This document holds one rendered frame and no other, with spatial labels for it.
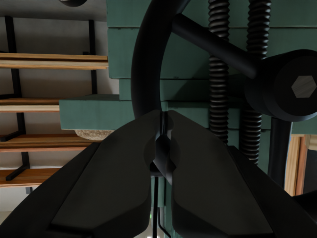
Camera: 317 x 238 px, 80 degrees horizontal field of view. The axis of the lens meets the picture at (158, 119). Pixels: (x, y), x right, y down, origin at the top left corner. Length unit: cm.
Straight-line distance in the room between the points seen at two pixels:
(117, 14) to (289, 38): 30
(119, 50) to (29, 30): 283
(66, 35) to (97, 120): 264
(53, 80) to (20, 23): 77
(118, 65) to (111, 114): 9
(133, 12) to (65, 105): 21
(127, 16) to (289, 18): 28
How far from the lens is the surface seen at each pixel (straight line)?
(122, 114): 37
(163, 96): 36
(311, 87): 20
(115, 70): 37
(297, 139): 199
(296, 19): 44
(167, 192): 83
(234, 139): 29
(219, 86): 25
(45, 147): 261
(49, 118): 308
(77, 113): 40
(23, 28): 321
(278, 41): 42
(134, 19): 38
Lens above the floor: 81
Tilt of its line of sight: 10 degrees up
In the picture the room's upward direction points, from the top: 179 degrees counter-clockwise
